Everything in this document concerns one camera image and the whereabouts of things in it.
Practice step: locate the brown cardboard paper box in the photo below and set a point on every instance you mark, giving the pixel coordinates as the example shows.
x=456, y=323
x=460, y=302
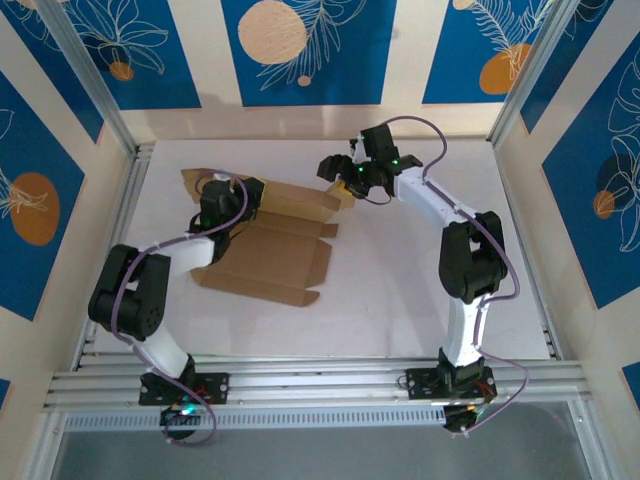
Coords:
x=285, y=250

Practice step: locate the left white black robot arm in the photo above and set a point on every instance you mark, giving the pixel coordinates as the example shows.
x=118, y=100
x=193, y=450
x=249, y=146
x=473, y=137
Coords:
x=160, y=350

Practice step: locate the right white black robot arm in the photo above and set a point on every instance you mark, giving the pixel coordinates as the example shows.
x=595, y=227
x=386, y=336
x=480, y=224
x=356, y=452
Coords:
x=465, y=325

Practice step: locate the aluminium side rail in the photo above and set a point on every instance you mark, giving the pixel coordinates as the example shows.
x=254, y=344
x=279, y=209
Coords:
x=510, y=200
x=130, y=200

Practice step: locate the blue floral wall panel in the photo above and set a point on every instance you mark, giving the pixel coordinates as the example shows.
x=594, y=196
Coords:
x=350, y=75
x=450, y=60
x=560, y=80
x=65, y=92
x=150, y=90
x=575, y=225
x=45, y=150

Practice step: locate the aluminium frame post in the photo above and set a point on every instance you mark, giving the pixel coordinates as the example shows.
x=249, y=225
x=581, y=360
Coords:
x=531, y=75
x=90, y=75

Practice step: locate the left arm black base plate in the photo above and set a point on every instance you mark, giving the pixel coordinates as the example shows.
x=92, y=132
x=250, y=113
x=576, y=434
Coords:
x=215, y=387

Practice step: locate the aluminium base rail beam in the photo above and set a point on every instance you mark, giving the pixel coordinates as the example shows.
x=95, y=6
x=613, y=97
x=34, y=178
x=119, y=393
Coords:
x=320, y=385

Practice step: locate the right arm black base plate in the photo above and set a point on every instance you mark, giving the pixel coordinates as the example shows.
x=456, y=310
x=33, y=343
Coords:
x=422, y=385

